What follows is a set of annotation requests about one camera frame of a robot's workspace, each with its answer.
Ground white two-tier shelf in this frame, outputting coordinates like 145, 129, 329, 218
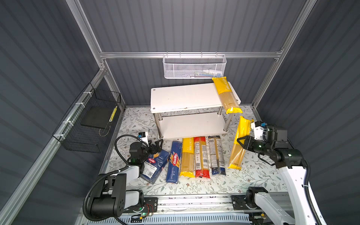
151, 83, 233, 139

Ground red spaghetti bag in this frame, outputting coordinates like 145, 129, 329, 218
194, 136, 210, 179

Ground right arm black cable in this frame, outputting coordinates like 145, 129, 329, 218
257, 139, 324, 225

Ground white wire mesh basket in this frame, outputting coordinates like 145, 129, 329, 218
162, 53, 227, 79

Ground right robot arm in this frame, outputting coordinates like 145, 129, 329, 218
236, 121, 326, 225

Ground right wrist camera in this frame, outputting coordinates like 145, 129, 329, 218
250, 121, 266, 141

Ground yellow marker pen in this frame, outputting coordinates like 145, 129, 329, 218
109, 106, 118, 122

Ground dark blue spaghetti bag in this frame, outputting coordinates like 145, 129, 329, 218
208, 136, 226, 175

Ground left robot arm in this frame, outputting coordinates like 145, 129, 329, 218
82, 138, 163, 221

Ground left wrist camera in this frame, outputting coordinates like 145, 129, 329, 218
138, 132, 149, 144

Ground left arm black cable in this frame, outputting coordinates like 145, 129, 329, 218
82, 134, 144, 225

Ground yellow Pastatime spaghetti bag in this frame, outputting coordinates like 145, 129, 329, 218
212, 77, 243, 114
228, 116, 252, 170
180, 137, 195, 178

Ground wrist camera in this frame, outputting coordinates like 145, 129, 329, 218
250, 121, 266, 141
138, 132, 149, 144

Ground blue Barilla spaghetti box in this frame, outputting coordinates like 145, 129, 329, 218
166, 141, 182, 184

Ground pens in white basket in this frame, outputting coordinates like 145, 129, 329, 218
184, 69, 223, 78

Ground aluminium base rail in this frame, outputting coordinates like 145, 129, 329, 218
123, 193, 293, 217

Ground blue Barilla pasta box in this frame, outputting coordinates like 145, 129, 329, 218
141, 150, 170, 184

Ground black wire basket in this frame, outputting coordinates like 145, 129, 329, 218
53, 86, 122, 153

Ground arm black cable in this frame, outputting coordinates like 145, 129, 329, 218
257, 139, 324, 225
82, 134, 144, 225

